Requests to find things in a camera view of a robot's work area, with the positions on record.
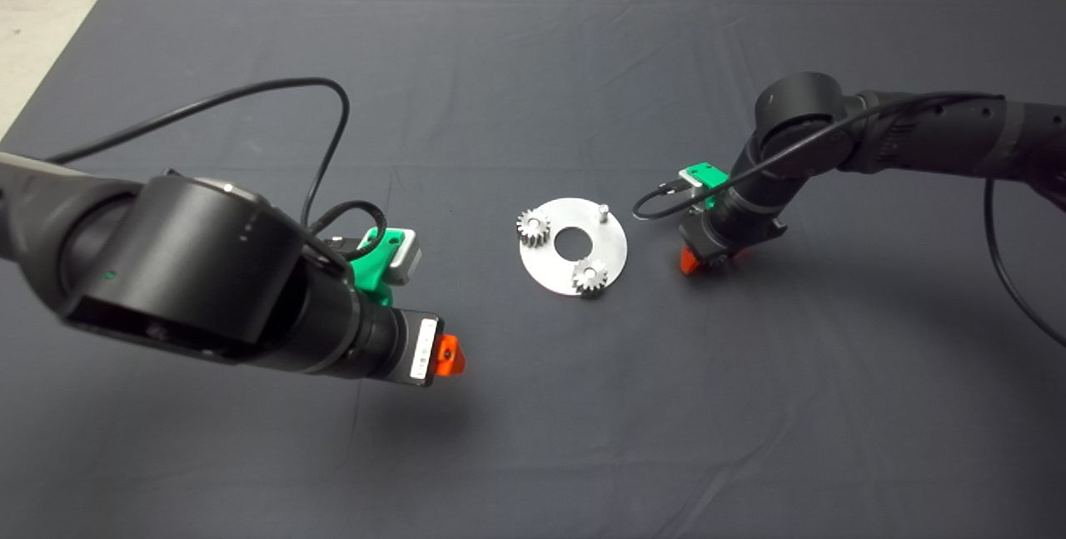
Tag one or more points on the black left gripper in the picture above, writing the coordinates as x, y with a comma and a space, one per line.
412, 349

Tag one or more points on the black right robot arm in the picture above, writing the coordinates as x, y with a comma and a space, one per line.
941, 139

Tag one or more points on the green right camera mount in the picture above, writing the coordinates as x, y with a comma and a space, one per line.
708, 175

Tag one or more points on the green left camera mount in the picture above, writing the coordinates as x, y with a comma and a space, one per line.
375, 272

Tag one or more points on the round metal plate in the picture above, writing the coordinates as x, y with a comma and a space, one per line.
550, 272

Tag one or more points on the small silver steel gear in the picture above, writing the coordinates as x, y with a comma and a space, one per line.
534, 227
590, 276

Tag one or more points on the dark grey table cloth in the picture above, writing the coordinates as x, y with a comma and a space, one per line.
533, 64

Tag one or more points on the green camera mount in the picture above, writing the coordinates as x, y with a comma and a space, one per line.
708, 175
375, 272

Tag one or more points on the silver left camera box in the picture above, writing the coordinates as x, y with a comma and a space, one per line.
405, 258

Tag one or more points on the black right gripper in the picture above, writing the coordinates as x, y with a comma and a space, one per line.
724, 241

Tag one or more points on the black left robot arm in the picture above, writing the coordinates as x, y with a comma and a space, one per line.
166, 272

